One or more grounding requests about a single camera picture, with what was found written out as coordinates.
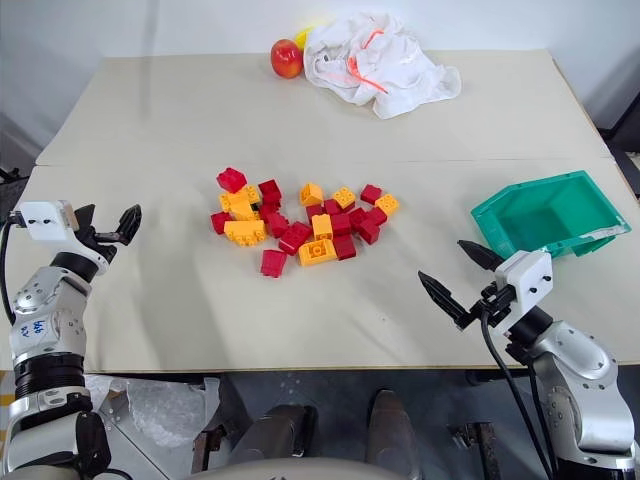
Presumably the clear plastic bubble wrap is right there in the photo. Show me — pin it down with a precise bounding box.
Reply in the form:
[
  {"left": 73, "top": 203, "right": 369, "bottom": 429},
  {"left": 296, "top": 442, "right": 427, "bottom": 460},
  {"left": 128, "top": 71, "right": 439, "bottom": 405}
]
[{"left": 83, "top": 373, "right": 222, "bottom": 450}]

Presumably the rusty metal bracket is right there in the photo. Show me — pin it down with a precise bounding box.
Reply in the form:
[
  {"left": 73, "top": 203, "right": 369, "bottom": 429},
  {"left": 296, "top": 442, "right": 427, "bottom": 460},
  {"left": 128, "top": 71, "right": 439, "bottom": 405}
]
[
  {"left": 190, "top": 423, "right": 227, "bottom": 474},
  {"left": 447, "top": 421, "right": 503, "bottom": 480}
]

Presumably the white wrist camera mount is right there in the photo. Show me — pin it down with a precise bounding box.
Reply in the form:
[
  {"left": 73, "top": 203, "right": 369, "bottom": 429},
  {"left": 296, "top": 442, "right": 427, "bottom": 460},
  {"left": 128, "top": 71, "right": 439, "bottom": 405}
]
[
  {"left": 493, "top": 249, "right": 555, "bottom": 312},
  {"left": 9, "top": 199, "right": 77, "bottom": 242}
]

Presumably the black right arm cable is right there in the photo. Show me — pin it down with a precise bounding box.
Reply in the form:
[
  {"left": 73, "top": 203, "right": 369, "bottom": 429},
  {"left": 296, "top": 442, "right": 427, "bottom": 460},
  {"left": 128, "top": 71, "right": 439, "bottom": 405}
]
[{"left": 478, "top": 308, "right": 557, "bottom": 480}]

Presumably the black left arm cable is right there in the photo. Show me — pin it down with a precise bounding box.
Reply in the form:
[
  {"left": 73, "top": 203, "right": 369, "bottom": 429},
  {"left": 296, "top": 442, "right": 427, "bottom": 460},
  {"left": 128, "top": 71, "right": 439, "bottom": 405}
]
[{"left": 0, "top": 217, "right": 22, "bottom": 327}]

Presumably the green plastic bin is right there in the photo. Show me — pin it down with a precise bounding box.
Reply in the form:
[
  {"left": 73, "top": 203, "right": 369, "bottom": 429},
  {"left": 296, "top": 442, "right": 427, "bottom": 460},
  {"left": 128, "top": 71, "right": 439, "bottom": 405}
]
[{"left": 469, "top": 169, "right": 627, "bottom": 262}]

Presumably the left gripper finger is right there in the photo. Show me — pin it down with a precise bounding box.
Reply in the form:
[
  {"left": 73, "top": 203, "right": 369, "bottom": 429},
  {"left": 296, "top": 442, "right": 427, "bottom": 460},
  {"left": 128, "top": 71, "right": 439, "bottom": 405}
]
[
  {"left": 73, "top": 203, "right": 97, "bottom": 231},
  {"left": 110, "top": 203, "right": 143, "bottom": 246}
]

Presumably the dark rounded shape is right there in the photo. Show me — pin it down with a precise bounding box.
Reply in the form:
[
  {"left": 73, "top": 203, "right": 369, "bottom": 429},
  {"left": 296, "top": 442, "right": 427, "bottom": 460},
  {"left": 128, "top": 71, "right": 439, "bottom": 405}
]
[
  {"left": 228, "top": 403, "right": 319, "bottom": 462},
  {"left": 364, "top": 388, "right": 422, "bottom": 467}
]

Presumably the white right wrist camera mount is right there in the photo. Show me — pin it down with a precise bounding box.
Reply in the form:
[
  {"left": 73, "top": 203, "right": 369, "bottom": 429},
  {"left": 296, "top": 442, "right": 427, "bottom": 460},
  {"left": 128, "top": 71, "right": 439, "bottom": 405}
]
[{"left": 493, "top": 249, "right": 555, "bottom": 312}]

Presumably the white cloth with orange cord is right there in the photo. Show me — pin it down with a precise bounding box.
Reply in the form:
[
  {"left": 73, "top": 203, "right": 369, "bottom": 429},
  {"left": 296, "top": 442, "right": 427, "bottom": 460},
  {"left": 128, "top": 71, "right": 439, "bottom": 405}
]
[{"left": 302, "top": 11, "right": 463, "bottom": 121}]

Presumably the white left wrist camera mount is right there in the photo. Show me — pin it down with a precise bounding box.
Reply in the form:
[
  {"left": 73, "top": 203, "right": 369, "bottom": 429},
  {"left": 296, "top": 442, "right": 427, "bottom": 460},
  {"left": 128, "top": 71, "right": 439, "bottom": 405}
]
[{"left": 9, "top": 199, "right": 77, "bottom": 242}]

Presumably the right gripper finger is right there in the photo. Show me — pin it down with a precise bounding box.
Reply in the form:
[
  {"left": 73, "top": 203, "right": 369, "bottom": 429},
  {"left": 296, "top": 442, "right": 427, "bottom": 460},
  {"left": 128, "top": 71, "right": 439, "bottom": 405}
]
[
  {"left": 457, "top": 239, "right": 504, "bottom": 274},
  {"left": 417, "top": 270, "right": 472, "bottom": 329}
]

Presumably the red apple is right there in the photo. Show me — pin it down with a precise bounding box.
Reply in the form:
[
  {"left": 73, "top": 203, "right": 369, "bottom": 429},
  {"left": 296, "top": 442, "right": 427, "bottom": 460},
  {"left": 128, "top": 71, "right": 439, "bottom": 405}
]
[{"left": 270, "top": 38, "right": 305, "bottom": 80}]

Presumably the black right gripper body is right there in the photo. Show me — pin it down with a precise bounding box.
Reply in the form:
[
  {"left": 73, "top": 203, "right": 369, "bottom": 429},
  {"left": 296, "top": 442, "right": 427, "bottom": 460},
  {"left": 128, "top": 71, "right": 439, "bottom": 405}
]
[{"left": 460, "top": 282, "right": 516, "bottom": 332}]

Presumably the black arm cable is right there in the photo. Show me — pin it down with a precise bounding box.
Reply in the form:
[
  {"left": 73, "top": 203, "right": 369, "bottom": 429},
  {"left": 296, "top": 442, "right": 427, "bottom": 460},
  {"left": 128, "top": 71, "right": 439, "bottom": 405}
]
[
  {"left": 478, "top": 308, "right": 557, "bottom": 480},
  {"left": 0, "top": 217, "right": 22, "bottom": 327}
]

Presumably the yellow fruit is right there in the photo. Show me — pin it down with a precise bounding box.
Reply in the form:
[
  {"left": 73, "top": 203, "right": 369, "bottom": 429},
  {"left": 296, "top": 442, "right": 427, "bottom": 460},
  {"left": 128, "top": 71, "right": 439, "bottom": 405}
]
[{"left": 293, "top": 16, "right": 329, "bottom": 50}]

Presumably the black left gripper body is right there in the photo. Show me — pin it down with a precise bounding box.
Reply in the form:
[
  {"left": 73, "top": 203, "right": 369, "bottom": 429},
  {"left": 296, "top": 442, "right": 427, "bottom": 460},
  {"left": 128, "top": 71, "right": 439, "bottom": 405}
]
[{"left": 72, "top": 215, "right": 124, "bottom": 251}]

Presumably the black metal frame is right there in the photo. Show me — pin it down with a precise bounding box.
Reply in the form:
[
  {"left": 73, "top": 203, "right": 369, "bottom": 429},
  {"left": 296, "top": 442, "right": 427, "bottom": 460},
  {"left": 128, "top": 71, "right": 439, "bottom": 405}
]
[{"left": 593, "top": 84, "right": 640, "bottom": 202}]

